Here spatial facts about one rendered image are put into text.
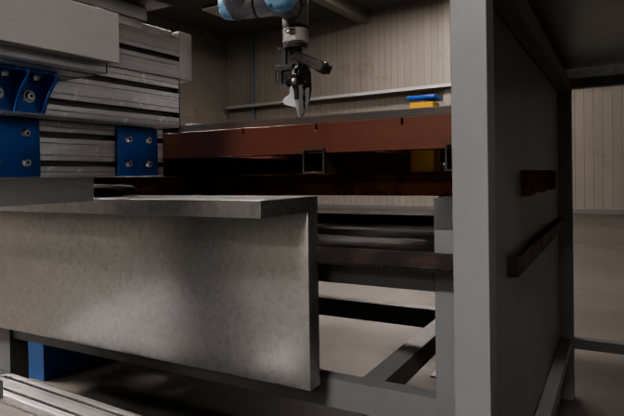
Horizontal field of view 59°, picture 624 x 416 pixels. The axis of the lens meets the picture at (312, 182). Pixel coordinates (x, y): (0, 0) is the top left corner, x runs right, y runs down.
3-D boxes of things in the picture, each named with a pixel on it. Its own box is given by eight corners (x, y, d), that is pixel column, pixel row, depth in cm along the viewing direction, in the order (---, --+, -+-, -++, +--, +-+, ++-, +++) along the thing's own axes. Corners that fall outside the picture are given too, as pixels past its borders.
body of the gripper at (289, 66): (288, 89, 165) (288, 49, 165) (313, 86, 161) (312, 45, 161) (274, 85, 158) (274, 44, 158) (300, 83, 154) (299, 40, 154)
